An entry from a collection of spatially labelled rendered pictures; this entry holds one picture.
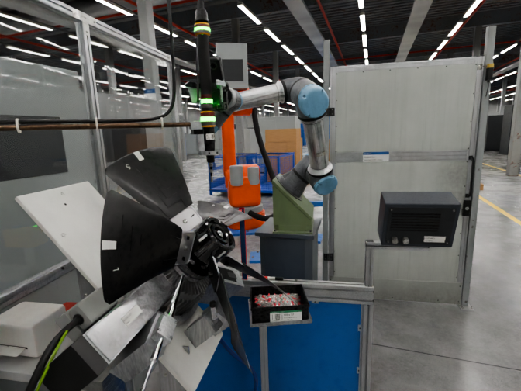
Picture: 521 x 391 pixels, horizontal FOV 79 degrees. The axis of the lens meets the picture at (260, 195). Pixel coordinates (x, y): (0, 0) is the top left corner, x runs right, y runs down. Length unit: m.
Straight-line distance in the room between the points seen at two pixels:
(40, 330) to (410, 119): 2.59
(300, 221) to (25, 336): 1.13
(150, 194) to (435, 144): 2.33
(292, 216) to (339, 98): 1.40
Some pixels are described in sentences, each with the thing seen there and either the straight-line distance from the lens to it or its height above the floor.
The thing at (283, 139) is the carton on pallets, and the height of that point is 1.31.
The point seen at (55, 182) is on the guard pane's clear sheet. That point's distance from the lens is 1.52.
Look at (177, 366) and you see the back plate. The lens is 0.99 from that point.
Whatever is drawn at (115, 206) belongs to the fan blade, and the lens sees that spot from 0.72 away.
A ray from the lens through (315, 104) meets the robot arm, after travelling 1.29.
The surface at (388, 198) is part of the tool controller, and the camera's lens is 1.31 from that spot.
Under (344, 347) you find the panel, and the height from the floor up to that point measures 0.55.
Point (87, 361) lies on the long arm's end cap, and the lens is 0.71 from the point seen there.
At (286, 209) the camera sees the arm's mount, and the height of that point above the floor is 1.12.
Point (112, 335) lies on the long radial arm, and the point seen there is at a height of 1.11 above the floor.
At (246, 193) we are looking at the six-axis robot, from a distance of 4.86.
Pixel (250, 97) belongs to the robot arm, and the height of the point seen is 1.65.
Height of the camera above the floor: 1.50
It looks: 11 degrees down
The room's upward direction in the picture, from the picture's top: 2 degrees counter-clockwise
